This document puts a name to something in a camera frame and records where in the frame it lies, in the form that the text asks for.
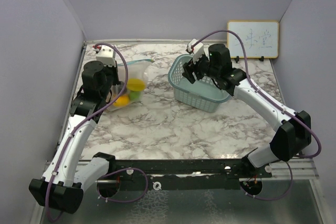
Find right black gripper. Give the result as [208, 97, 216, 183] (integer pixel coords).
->
[182, 51, 219, 84]

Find teal plastic basket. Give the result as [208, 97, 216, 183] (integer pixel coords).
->
[167, 55, 231, 113]

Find large orange mango toy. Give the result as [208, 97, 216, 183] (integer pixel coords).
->
[113, 95, 131, 108]

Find blue zip clear bag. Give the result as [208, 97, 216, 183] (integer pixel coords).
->
[107, 59, 154, 111]

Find yellow toy fruit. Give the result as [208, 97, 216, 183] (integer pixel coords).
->
[127, 78, 146, 91]

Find green leafy toy vegetable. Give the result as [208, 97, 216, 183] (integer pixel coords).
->
[129, 91, 143, 102]

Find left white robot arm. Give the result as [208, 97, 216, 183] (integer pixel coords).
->
[29, 60, 122, 214]

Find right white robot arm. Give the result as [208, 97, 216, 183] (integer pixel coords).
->
[182, 44, 311, 177]

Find small whiteboard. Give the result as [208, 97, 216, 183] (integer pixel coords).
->
[227, 20, 279, 59]

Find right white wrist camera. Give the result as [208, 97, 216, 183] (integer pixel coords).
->
[186, 39, 204, 64]

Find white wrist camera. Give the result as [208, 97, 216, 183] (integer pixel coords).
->
[94, 45, 117, 67]
[186, 39, 204, 64]

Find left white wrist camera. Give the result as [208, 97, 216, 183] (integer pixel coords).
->
[94, 45, 117, 67]

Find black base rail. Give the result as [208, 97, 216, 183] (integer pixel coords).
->
[101, 159, 271, 191]

